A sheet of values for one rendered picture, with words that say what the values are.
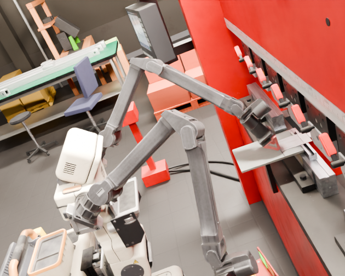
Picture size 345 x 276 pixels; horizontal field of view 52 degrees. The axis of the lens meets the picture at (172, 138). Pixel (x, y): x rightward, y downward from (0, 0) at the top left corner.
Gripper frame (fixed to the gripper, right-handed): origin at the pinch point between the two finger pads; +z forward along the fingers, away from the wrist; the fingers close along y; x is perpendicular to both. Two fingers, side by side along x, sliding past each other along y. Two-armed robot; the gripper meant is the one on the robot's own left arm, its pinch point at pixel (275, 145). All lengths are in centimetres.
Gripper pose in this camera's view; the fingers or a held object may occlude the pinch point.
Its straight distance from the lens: 155.9
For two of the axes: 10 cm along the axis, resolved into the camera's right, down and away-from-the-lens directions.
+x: -6.7, 6.7, 3.1
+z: 7.4, 5.8, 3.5
